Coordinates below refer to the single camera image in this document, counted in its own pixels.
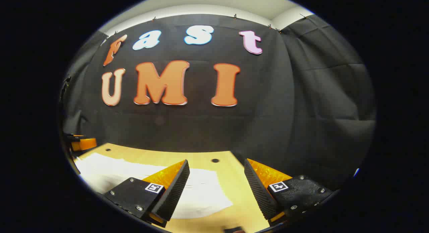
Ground black backdrop cloth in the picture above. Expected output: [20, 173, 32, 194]
[60, 13, 376, 190]

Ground white jeans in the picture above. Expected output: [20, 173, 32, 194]
[74, 153, 234, 220]

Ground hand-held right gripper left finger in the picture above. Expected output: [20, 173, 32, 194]
[103, 159, 190, 228]

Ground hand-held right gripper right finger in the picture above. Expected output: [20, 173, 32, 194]
[244, 158, 335, 227]

